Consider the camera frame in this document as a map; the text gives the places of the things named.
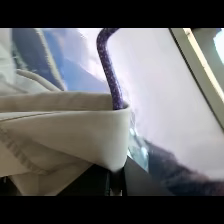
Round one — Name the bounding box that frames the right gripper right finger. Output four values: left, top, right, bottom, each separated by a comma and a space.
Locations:
123, 155, 175, 197

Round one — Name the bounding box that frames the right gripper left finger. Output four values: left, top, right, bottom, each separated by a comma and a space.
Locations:
57, 163, 112, 197

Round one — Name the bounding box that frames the purple clothes hanger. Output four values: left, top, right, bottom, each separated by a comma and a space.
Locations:
95, 28, 126, 111

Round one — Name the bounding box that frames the beige garment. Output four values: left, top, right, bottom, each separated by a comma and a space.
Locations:
0, 28, 132, 197

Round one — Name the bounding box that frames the dark grey garment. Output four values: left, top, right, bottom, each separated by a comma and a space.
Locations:
145, 139, 224, 197

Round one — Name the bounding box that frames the silver frame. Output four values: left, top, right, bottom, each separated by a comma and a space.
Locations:
168, 28, 224, 132

